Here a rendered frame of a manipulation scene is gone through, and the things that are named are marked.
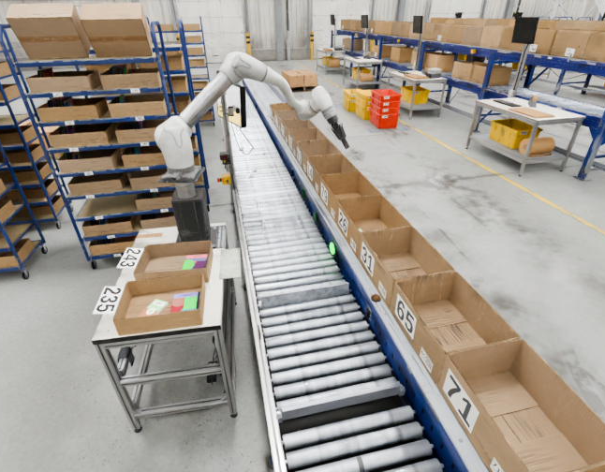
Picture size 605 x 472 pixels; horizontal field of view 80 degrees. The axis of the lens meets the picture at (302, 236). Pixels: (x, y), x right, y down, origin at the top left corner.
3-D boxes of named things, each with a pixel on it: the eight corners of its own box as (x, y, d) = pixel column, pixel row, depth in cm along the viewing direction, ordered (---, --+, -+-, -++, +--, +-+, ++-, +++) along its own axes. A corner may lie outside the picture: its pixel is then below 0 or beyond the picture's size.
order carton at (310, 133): (287, 146, 356) (287, 129, 347) (317, 143, 362) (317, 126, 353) (296, 159, 324) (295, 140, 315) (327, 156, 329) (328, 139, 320)
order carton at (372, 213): (335, 224, 226) (336, 199, 217) (379, 218, 231) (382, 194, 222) (357, 259, 193) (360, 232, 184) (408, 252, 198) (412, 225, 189)
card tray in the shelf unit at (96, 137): (52, 148, 278) (47, 135, 272) (66, 137, 303) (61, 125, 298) (109, 143, 285) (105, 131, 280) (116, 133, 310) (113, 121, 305)
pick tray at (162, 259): (149, 258, 219) (145, 244, 214) (213, 253, 222) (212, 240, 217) (137, 288, 195) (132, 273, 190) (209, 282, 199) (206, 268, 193)
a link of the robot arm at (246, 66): (270, 62, 206) (259, 60, 216) (242, 49, 195) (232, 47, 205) (262, 85, 210) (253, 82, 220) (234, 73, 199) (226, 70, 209)
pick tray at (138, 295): (131, 296, 190) (125, 281, 185) (206, 287, 195) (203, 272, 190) (118, 336, 166) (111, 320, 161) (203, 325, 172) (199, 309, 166)
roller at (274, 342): (261, 344, 168) (260, 336, 165) (366, 325, 177) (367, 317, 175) (262, 352, 164) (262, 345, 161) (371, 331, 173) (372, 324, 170)
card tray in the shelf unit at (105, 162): (60, 172, 288) (55, 160, 283) (73, 159, 313) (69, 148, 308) (114, 169, 294) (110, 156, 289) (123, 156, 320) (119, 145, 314)
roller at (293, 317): (258, 324, 178) (257, 317, 176) (358, 306, 188) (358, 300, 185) (259, 331, 174) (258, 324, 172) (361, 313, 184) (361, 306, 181)
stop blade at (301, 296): (261, 310, 184) (260, 296, 180) (347, 295, 193) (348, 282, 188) (261, 310, 184) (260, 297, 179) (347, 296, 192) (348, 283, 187)
